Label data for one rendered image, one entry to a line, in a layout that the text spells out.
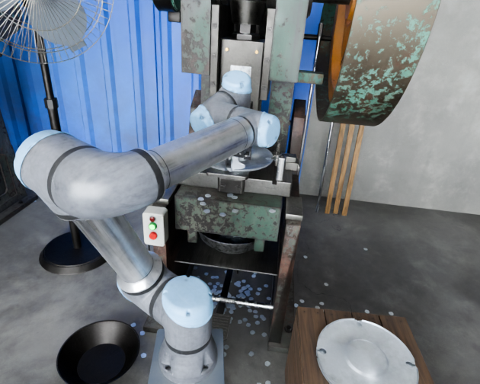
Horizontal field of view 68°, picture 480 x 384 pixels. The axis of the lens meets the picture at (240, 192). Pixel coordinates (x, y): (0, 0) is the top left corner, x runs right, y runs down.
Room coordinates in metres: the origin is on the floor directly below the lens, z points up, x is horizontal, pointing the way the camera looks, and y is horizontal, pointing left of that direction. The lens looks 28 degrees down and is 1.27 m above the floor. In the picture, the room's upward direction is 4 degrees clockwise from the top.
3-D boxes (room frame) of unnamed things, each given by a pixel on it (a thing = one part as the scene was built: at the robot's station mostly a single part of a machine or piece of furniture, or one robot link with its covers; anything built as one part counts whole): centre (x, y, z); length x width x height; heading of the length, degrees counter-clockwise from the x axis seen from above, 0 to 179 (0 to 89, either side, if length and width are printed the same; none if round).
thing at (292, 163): (1.33, -0.15, 0.76); 0.17 x 0.06 x 0.10; 85
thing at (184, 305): (0.62, 0.11, 0.62); 0.13 x 0.12 x 0.14; 54
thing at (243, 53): (1.31, 0.02, 1.04); 0.17 x 0.15 x 0.30; 175
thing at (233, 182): (1.18, 0.04, 0.72); 0.25 x 0.14 x 0.14; 175
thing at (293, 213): (1.46, -0.26, 0.45); 0.92 x 0.12 x 0.90; 175
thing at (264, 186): (1.35, 0.02, 0.68); 0.45 x 0.30 x 0.06; 85
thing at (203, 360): (0.62, 0.10, 0.50); 0.15 x 0.15 x 0.10
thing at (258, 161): (1.22, 0.03, 0.78); 0.29 x 0.29 x 0.01
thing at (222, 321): (1.21, 0.03, 0.14); 0.59 x 0.10 x 0.05; 175
